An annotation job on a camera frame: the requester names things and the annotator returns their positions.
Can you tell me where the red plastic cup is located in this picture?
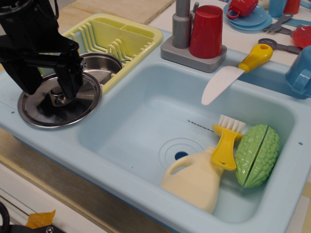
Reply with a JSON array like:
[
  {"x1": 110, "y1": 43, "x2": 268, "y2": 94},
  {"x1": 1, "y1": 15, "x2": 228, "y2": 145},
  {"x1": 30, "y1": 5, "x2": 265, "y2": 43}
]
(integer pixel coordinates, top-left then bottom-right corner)
[{"x1": 190, "y1": 5, "x2": 223, "y2": 59}]

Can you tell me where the yellow plastic dish rack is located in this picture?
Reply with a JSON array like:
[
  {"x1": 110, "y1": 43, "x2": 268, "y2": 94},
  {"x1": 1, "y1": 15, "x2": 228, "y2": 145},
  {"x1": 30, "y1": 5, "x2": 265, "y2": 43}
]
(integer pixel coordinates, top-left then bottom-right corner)
[{"x1": 62, "y1": 14, "x2": 163, "y2": 95}]

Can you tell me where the red cup at back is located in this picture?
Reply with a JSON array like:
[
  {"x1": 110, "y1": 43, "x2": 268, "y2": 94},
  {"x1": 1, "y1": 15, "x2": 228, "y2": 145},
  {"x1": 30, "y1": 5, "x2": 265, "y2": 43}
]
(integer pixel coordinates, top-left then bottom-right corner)
[{"x1": 283, "y1": 0, "x2": 301, "y2": 15}]

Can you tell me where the grey toy faucet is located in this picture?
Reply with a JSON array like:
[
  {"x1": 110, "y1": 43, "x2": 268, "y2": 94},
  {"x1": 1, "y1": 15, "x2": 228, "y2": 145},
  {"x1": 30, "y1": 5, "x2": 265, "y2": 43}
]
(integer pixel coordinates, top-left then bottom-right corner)
[{"x1": 160, "y1": 0, "x2": 227, "y2": 73}]

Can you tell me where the grey toy spoon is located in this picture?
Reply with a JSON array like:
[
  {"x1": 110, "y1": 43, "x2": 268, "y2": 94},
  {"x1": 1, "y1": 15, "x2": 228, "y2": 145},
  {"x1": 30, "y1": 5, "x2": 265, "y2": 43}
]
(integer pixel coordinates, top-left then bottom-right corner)
[{"x1": 258, "y1": 38, "x2": 303, "y2": 54}]

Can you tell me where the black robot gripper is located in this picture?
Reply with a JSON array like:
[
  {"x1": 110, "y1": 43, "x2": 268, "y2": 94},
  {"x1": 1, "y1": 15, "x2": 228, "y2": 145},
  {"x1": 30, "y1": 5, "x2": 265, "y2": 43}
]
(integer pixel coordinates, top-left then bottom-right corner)
[{"x1": 0, "y1": 0, "x2": 83, "y2": 99}]

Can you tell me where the steel pot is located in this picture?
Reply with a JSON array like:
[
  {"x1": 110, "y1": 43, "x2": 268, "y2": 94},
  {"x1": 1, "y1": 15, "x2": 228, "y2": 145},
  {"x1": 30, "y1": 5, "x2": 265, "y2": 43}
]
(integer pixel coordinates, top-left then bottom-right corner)
[{"x1": 80, "y1": 52, "x2": 122, "y2": 84}]

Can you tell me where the blue plastic plate stack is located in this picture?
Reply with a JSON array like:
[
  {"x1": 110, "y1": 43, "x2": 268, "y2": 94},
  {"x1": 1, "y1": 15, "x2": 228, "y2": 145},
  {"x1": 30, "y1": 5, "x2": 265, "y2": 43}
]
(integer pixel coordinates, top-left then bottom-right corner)
[{"x1": 223, "y1": 4, "x2": 273, "y2": 31}]

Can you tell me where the plywood board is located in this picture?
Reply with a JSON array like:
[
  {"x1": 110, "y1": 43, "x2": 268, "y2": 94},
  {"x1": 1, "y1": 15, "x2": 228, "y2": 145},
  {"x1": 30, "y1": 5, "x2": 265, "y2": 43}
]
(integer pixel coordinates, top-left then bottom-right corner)
[{"x1": 58, "y1": 0, "x2": 174, "y2": 28}]

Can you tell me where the blue plastic mug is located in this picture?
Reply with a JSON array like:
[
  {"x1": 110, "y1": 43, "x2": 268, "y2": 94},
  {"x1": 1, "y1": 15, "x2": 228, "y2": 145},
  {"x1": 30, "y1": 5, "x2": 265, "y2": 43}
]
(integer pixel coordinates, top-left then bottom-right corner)
[{"x1": 285, "y1": 46, "x2": 311, "y2": 99}]

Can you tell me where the black device base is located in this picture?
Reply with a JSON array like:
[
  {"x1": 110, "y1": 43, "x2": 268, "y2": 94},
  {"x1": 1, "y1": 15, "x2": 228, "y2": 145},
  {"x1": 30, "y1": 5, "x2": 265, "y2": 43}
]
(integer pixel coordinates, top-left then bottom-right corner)
[{"x1": 8, "y1": 225, "x2": 65, "y2": 233}]

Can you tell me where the yellow dish brush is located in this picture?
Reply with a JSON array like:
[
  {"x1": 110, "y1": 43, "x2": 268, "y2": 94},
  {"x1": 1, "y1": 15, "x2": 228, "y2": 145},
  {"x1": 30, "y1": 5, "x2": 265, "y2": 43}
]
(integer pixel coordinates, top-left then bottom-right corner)
[{"x1": 211, "y1": 115, "x2": 246, "y2": 171}]

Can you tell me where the yellow handled toy knife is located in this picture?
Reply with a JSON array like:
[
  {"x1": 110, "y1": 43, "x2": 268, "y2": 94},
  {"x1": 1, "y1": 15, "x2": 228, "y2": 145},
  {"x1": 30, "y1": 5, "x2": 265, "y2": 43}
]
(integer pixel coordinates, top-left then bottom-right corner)
[{"x1": 201, "y1": 44, "x2": 273, "y2": 105}]

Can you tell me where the grey toy fork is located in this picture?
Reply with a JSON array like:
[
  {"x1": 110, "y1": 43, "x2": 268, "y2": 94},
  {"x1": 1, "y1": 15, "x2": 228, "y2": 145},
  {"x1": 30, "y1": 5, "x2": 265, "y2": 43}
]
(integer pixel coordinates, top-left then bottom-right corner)
[{"x1": 263, "y1": 13, "x2": 294, "y2": 33}]

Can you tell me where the green toy bitter melon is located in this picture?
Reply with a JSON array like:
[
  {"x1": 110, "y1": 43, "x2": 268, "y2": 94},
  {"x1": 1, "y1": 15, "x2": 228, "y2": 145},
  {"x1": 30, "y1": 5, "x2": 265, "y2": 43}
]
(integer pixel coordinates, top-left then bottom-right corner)
[{"x1": 235, "y1": 124, "x2": 280, "y2": 188}]

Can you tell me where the blue plastic cup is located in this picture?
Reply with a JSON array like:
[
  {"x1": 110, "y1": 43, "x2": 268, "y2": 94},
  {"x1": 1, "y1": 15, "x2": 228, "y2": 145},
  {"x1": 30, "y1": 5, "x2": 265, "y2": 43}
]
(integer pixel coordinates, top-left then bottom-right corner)
[{"x1": 268, "y1": 0, "x2": 287, "y2": 17}]

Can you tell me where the black cable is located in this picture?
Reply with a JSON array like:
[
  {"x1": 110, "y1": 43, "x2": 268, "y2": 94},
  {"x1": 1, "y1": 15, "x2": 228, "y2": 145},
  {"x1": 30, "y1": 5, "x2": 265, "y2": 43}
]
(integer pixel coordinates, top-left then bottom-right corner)
[{"x1": 0, "y1": 201, "x2": 10, "y2": 233}]

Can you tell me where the cream toy detergent bottle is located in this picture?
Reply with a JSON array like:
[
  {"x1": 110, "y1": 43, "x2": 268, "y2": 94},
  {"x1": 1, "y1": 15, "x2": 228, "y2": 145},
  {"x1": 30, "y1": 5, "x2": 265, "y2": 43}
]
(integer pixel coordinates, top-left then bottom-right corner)
[{"x1": 160, "y1": 146, "x2": 224, "y2": 214}]

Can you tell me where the light blue toy sink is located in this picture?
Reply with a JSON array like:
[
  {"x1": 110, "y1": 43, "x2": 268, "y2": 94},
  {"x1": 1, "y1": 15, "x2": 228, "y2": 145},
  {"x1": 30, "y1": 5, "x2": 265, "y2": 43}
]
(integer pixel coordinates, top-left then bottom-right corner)
[{"x1": 0, "y1": 49, "x2": 311, "y2": 233}]

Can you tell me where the yellow tape piece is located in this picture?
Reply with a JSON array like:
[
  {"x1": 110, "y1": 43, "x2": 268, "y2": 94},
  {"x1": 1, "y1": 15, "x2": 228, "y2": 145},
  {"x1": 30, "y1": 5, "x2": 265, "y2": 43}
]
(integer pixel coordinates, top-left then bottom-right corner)
[{"x1": 25, "y1": 210, "x2": 56, "y2": 229}]

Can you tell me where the round steel pot lid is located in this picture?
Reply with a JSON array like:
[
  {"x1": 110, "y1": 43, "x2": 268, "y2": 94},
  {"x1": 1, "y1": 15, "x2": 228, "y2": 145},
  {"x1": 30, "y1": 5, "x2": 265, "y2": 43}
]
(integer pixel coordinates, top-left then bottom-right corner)
[{"x1": 17, "y1": 72, "x2": 102, "y2": 128}]

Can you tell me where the red plastic mug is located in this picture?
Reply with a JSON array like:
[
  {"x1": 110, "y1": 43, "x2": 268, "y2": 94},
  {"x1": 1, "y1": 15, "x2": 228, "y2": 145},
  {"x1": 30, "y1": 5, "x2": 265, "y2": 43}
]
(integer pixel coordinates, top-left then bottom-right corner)
[{"x1": 226, "y1": 0, "x2": 259, "y2": 20}]

